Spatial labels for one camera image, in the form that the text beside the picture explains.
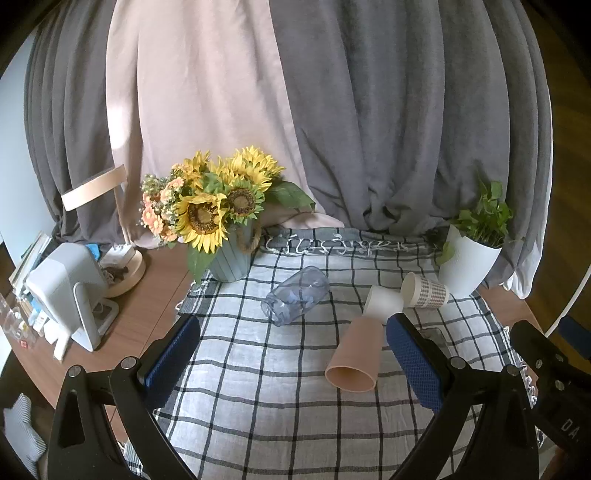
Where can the white desktop appliance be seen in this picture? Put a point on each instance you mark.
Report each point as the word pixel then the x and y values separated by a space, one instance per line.
pixel 60 277

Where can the white cup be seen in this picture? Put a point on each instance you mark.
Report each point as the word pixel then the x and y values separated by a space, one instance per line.
pixel 383 302

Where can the beige desk lamp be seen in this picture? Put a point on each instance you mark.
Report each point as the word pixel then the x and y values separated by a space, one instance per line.
pixel 92 188

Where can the clear plastic box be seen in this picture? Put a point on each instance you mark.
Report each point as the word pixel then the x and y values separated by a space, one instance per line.
pixel 16 323

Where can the white curved tube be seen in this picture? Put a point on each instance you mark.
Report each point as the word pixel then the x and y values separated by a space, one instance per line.
pixel 570 300

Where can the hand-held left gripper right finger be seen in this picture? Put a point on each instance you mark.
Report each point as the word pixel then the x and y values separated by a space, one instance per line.
pixel 411 360

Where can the white plant pot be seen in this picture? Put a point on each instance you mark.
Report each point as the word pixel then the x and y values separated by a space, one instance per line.
pixel 466 270

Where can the pink cup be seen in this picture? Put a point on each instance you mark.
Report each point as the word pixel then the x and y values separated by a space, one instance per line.
pixel 355 355

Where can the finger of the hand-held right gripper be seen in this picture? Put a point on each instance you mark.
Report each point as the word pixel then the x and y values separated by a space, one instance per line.
pixel 545 357

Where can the green leafy plant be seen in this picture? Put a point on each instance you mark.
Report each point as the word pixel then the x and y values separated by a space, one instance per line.
pixel 485 221

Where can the checkered paper cup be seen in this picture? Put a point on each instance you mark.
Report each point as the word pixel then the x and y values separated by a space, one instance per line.
pixel 427 293

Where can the clear blue plastic bottle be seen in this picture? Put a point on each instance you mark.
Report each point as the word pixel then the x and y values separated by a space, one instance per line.
pixel 295 295

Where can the pink curtain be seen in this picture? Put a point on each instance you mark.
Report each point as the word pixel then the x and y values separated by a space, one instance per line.
pixel 194 92

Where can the sunflower bouquet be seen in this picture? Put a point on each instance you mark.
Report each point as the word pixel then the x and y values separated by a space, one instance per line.
pixel 203 217

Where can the striped cloth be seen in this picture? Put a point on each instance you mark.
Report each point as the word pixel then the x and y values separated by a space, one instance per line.
pixel 23 434

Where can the checkered tablecloth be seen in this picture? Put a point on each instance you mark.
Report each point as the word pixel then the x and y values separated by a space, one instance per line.
pixel 277 392

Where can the grey curtain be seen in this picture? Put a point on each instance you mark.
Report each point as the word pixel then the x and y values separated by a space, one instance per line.
pixel 406 115
pixel 69 115

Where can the stack of books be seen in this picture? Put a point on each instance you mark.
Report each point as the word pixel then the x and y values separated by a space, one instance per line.
pixel 30 258

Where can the white cloth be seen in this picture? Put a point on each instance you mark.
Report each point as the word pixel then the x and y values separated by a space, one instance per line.
pixel 518 286

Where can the ribbed teal vase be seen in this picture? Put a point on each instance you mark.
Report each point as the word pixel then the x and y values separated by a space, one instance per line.
pixel 231 264

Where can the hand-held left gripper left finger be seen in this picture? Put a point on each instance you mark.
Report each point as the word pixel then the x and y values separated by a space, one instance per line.
pixel 171 360

